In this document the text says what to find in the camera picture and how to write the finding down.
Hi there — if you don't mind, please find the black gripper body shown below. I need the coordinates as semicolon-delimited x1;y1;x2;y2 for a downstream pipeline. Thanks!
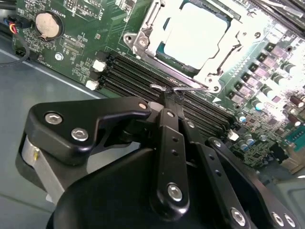
46;146;272;229

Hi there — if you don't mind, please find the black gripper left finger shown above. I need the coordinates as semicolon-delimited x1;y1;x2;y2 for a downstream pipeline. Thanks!
23;92;192;218

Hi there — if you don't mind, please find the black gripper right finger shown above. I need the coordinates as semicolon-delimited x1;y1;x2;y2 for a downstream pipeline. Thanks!
175;94;305;229

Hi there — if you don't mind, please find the metal locking lever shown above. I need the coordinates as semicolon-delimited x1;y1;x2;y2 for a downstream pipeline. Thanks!
213;31;243;73
151;83;209;93

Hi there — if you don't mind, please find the metal socket cover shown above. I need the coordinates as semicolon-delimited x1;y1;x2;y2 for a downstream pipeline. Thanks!
133;0;260;91

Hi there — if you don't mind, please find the silver CPU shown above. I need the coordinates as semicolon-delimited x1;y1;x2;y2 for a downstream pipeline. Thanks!
157;10;233;72

